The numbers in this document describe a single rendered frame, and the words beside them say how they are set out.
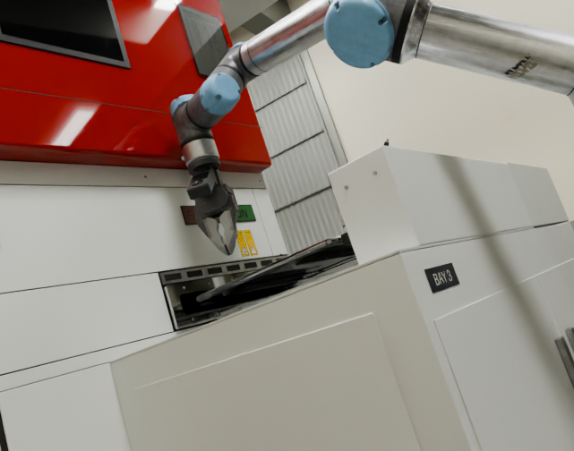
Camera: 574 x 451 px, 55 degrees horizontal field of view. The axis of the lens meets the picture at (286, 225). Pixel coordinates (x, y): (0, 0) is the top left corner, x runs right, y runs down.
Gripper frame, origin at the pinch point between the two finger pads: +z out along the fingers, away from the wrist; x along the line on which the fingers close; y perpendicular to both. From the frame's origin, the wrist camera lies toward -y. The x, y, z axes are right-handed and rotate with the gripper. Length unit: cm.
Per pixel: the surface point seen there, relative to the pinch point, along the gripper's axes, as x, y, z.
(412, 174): -37, -35, 5
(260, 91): 15, 341, -187
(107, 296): 22.2, -11.6, 3.2
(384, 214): -31, -38, 10
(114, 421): 24.7, -16.0, 25.6
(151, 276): 16.7, -1.8, 0.6
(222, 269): 6.4, 15.8, 1.4
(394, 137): -76, 313, -98
